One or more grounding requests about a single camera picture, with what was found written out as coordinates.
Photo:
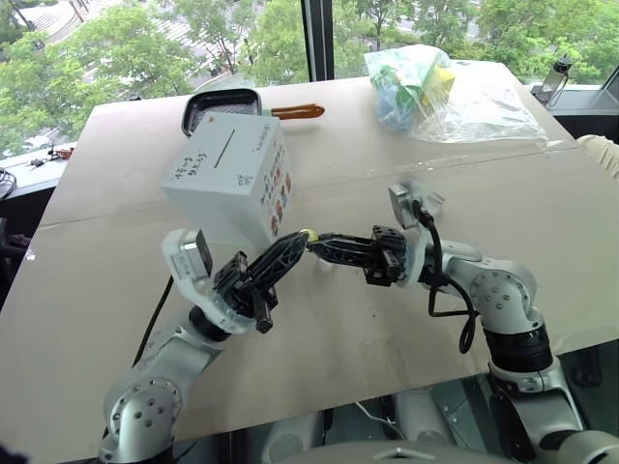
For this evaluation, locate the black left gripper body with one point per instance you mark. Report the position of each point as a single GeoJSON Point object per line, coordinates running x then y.
{"type": "Point", "coordinates": [242, 295]}

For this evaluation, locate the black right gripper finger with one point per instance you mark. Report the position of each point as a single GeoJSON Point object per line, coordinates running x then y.
{"type": "Point", "coordinates": [348, 242]}
{"type": "Point", "coordinates": [343, 257]}

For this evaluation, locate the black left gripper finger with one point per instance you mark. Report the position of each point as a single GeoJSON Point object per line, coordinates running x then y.
{"type": "Point", "coordinates": [275, 253]}
{"type": "Point", "coordinates": [290, 265]}

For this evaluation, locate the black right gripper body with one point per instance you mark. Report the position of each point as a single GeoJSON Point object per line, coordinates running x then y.
{"type": "Point", "coordinates": [389, 261]}

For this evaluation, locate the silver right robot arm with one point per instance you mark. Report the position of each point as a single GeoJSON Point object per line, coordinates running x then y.
{"type": "Point", "coordinates": [503, 295]}

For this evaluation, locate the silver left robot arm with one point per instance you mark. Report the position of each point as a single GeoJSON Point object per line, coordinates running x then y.
{"type": "Point", "coordinates": [145, 401]}

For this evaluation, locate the white slotted cube box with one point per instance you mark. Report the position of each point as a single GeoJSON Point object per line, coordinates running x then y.
{"type": "Point", "coordinates": [227, 164]}

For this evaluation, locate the brown cardboard sheet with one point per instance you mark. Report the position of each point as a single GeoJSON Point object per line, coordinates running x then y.
{"type": "Point", "coordinates": [338, 338]}
{"type": "Point", "coordinates": [348, 150]}

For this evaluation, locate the grey rounded shape under table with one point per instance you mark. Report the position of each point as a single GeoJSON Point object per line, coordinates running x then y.
{"type": "Point", "coordinates": [423, 415]}
{"type": "Point", "coordinates": [292, 437]}

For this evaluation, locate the clear plastic bag with items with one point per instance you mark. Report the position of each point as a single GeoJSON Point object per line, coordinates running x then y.
{"type": "Point", "coordinates": [425, 92]}

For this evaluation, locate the grey robot torso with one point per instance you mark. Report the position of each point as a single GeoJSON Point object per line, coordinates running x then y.
{"type": "Point", "coordinates": [387, 454]}

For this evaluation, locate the dark rounded object under table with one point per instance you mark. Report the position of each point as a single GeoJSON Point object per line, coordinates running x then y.
{"type": "Point", "coordinates": [587, 369]}

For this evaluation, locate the bunch of keys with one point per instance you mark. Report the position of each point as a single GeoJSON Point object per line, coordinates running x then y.
{"type": "Point", "coordinates": [53, 155]}

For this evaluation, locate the clear bottle with black cap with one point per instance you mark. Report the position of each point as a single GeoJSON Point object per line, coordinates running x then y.
{"type": "Point", "coordinates": [556, 79]}

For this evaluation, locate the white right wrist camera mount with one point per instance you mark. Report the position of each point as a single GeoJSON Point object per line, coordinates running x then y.
{"type": "Point", "coordinates": [403, 208]}

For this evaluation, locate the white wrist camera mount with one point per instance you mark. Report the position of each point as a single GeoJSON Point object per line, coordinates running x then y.
{"type": "Point", "coordinates": [403, 208]}
{"type": "Point", "coordinates": [186, 251]}

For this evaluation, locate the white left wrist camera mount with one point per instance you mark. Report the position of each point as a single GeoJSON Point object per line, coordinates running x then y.
{"type": "Point", "coordinates": [186, 251]}

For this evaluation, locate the black window frame post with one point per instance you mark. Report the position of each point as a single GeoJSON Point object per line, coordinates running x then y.
{"type": "Point", "coordinates": [317, 38]}

